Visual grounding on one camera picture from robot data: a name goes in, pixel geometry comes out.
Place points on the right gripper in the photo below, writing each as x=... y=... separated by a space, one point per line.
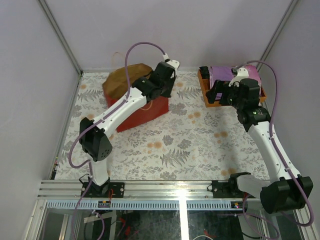
x=219 y=86

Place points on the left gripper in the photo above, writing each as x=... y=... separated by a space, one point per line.
x=167 y=81

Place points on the wooden tray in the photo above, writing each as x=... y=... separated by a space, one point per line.
x=251 y=92

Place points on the red paper bag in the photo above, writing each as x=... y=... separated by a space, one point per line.
x=125 y=90

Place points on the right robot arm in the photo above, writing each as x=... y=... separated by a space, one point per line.
x=287 y=189

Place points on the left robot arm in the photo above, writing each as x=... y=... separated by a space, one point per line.
x=95 y=133

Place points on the purple folded cloth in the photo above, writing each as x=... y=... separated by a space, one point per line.
x=225 y=73

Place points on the black items in tray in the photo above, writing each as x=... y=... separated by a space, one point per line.
x=204 y=73

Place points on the floral table mat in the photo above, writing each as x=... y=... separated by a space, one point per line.
x=190 y=142

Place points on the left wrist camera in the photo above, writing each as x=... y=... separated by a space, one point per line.
x=174 y=63

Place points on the aluminium rail frame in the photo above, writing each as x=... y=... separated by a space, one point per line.
x=70 y=191

